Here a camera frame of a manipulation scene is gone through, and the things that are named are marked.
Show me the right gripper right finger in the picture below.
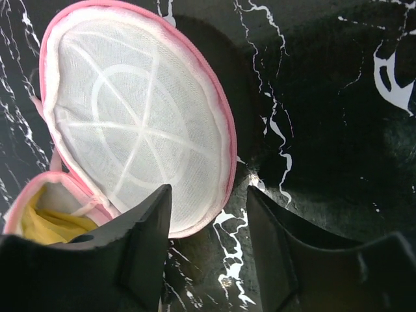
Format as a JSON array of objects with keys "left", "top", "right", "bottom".
[{"left": 246, "top": 186, "right": 415, "bottom": 311}]

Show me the white pink mesh laundry bag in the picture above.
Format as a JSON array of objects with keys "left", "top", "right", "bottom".
[{"left": 3, "top": 1, "right": 237, "bottom": 239}]

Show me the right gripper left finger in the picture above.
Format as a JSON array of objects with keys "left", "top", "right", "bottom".
[{"left": 1, "top": 185, "right": 172, "bottom": 311}]

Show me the yellow mesh bra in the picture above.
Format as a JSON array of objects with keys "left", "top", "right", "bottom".
[{"left": 20, "top": 187, "right": 98, "bottom": 245}]

